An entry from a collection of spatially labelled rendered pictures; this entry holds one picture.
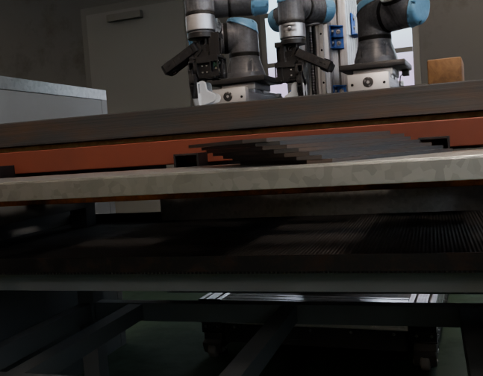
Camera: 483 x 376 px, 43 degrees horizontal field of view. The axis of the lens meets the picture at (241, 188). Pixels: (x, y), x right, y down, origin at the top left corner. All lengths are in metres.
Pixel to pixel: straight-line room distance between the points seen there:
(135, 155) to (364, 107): 0.46
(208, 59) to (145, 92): 4.10
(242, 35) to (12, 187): 1.50
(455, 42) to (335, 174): 4.20
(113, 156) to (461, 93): 0.68
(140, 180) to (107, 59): 5.00
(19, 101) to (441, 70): 1.37
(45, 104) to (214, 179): 1.43
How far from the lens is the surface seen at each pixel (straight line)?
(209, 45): 1.58
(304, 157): 0.85
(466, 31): 4.98
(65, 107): 2.32
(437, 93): 1.12
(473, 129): 1.12
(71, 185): 0.95
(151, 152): 1.24
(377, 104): 1.12
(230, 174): 0.84
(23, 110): 2.12
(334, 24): 2.45
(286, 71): 1.76
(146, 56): 5.66
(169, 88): 5.52
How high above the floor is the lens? 0.78
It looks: 4 degrees down
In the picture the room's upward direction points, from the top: 4 degrees counter-clockwise
